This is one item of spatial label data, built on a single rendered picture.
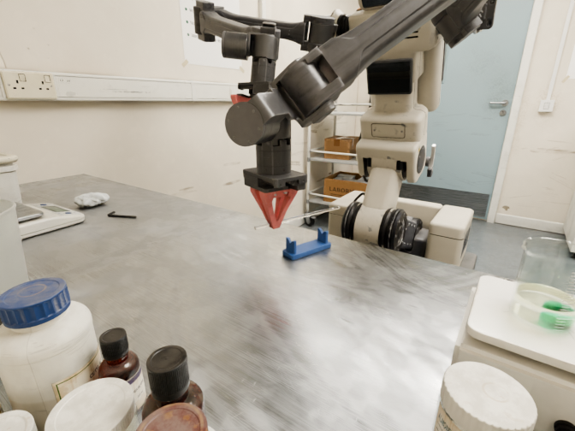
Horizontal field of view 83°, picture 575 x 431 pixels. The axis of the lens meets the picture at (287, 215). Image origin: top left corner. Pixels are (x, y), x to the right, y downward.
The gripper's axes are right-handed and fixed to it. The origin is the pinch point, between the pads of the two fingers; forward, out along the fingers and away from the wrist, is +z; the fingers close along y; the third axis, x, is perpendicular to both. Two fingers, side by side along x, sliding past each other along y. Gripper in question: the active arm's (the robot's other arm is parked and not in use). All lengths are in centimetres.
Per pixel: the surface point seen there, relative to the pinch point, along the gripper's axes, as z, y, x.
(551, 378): 1.2, 40.2, -0.4
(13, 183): 0, -67, -38
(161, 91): -25, -119, 18
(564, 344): -0.9, 40.0, 1.9
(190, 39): -50, -131, 39
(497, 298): -0.9, 33.8, 4.5
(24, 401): 3.0, 15.3, -35.0
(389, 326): 7.9, 23.4, 2.1
